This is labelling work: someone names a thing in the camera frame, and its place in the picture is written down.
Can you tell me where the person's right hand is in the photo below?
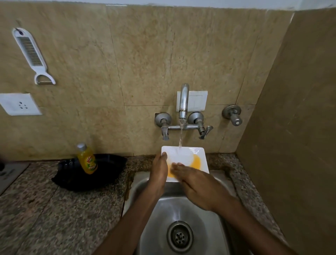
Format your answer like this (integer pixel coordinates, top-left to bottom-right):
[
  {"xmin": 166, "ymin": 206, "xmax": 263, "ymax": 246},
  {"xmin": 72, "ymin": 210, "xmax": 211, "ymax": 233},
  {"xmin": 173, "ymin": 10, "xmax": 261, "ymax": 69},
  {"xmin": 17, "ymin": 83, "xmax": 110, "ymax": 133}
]
[{"xmin": 170, "ymin": 162, "xmax": 234, "ymax": 212}]

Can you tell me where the person's left hand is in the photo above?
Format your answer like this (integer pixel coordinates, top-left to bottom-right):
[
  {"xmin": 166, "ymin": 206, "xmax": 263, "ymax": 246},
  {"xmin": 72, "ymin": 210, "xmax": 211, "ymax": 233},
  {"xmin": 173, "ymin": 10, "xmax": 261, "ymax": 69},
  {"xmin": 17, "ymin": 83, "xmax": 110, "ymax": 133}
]
[{"xmin": 148, "ymin": 152, "xmax": 168, "ymax": 194}]

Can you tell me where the white square plate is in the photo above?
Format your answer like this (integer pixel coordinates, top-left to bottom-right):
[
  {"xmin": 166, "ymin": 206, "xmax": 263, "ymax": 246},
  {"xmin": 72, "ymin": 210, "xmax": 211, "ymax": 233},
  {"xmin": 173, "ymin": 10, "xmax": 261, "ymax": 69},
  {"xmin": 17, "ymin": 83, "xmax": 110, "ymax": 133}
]
[{"xmin": 161, "ymin": 146, "xmax": 209, "ymax": 183}]

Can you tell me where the person's left forearm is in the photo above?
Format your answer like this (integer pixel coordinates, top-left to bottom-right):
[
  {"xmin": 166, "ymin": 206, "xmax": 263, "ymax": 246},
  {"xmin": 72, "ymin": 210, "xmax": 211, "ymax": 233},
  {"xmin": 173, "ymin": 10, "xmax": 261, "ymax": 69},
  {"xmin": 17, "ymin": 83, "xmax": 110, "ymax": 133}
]
[{"xmin": 92, "ymin": 184, "xmax": 164, "ymax": 255}]

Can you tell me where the person's right forearm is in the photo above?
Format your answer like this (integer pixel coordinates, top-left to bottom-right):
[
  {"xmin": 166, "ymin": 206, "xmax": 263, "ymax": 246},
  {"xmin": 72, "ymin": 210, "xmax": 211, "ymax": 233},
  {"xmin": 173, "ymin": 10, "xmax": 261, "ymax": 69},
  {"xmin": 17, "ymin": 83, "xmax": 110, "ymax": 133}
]
[{"xmin": 214, "ymin": 196, "xmax": 298, "ymax": 255}]

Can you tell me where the stainless steel sink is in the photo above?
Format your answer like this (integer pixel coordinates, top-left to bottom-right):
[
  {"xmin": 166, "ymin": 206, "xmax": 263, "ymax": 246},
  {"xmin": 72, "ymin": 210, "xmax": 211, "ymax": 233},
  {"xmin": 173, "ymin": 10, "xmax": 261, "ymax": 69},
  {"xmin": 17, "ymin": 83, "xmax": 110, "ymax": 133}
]
[{"xmin": 122, "ymin": 170, "xmax": 254, "ymax": 255}]

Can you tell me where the round steel sink drain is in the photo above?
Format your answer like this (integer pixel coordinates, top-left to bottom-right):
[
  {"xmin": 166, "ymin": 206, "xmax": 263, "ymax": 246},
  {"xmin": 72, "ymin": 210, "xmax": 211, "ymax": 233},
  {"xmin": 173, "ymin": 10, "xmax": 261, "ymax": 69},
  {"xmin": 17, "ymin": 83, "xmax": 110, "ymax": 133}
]
[{"xmin": 166, "ymin": 221, "xmax": 194, "ymax": 254}]

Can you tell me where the yellow dish soap bottle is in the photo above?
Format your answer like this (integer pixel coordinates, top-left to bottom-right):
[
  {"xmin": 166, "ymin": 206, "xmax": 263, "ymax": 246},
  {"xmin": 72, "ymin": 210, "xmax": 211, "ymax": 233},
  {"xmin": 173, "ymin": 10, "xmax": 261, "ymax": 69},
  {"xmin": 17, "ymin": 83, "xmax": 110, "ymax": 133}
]
[{"xmin": 76, "ymin": 143, "xmax": 98, "ymax": 175}]

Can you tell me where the black plastic tray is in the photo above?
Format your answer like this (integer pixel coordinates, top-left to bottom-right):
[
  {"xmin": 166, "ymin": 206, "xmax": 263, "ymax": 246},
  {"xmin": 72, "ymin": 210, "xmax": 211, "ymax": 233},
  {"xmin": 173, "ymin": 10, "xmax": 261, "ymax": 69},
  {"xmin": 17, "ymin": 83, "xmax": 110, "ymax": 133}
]
[{"xmin": 51, "ymin": 154, "xmax": 128, "ymax": 192}]

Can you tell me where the grey stove corner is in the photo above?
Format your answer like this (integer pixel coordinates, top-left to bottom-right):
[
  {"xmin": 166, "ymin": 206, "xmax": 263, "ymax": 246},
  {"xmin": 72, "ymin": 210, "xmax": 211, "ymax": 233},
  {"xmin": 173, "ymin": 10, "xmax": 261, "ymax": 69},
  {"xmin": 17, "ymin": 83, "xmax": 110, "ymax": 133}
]
[{"xmin": 0, "ymin": 162, "xmax": 30, "ymax": 195}]

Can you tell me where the white grater peeler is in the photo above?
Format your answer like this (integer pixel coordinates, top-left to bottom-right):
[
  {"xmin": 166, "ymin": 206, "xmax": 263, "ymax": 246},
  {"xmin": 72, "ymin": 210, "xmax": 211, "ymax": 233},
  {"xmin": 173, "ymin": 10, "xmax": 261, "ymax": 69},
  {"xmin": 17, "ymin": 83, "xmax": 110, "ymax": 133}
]
[{"xmin": 12, "ymin": 27, "xmax": 56, "ymax": 85}]

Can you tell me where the steel wall mixer tap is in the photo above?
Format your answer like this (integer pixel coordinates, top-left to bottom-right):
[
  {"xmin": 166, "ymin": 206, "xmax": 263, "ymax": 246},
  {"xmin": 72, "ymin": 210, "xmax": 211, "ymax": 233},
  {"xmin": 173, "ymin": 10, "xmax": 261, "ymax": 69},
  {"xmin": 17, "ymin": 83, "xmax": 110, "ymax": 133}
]
[{"xmin": 155, "ymin": 84, "xmax": 213, "ymax": 141}]

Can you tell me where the white wall switch plate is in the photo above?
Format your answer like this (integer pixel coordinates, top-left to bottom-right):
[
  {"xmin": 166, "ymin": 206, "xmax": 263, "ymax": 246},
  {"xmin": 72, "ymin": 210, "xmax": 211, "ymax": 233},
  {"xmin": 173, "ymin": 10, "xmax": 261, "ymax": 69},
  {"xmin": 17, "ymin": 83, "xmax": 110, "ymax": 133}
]
[{"xmin": 176, "ymin": 91, "xmax": 208, "ymax": 112}]

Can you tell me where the steel wall valve knob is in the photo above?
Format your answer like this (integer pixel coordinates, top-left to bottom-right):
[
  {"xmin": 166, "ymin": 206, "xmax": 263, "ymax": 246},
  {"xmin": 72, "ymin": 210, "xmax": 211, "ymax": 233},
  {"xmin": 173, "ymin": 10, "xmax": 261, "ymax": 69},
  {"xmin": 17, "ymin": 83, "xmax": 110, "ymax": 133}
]
[{"xmin": 222, "ymin": 105, "xmax": 243, "ymax": 126}]

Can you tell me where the white wall power socket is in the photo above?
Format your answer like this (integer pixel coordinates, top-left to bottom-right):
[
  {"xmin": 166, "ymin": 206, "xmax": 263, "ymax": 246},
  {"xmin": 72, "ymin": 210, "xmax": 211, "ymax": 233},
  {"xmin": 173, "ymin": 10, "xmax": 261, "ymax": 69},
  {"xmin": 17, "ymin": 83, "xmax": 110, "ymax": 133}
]
[{"xmin": 0, "ymin": 93, "xmax": 42, "ymax": 116}]

